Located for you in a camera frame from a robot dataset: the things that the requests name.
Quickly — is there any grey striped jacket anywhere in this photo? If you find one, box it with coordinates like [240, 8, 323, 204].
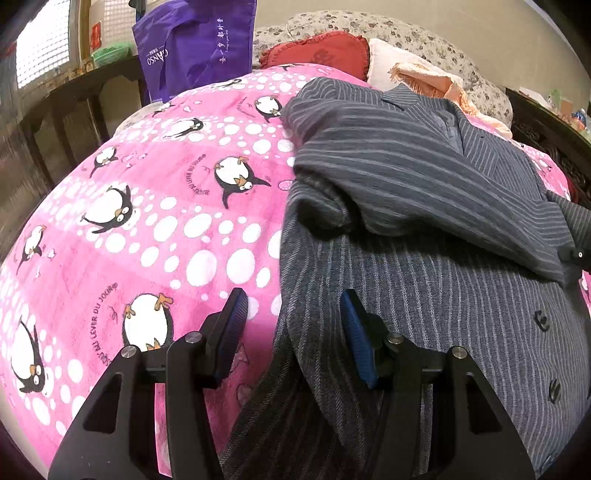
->
[222, 78, 591, 480]

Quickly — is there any dark carved wooden cabinet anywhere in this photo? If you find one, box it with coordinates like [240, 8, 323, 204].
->
[505, 87, 591, 208]

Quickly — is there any white pillow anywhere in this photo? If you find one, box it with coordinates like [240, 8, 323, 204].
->
[367, 38, 435, 90]

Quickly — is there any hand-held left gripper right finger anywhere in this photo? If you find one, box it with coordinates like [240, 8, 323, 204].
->
[339, 288, 536, 480]

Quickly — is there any green plastic basket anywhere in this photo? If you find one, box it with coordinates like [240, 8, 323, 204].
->
[91, 41, 134, 65]

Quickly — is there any dark wooden table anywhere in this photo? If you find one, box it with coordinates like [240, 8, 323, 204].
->
[18, 55, 148, 190]

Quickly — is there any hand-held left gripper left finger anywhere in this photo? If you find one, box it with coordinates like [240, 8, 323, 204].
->
[47, 287, 250, 480]

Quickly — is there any barred window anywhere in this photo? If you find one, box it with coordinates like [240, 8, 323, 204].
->
[14, 0, 75, 90]

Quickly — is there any lattice window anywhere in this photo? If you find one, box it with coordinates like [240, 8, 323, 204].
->
[81, 0, 139, 56]

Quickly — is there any red frilled pillow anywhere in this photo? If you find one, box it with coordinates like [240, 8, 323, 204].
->
[259, 33, 370, 81]

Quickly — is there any pink penguin print blanket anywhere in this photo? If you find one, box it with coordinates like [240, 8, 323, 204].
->
[0, 65, 591, 472]

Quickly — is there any pile of plastic packaging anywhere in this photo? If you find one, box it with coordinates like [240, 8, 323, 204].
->
[526, 88, 591, 132]

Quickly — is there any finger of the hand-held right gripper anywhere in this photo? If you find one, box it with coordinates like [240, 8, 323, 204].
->
[556, 247, 591, 280]

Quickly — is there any purple fabric bag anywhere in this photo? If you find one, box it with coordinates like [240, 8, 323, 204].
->
[131, 0, 258, 106]

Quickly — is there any peach fringed cloth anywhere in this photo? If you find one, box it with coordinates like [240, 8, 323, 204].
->
[390, 61, 513, 139]

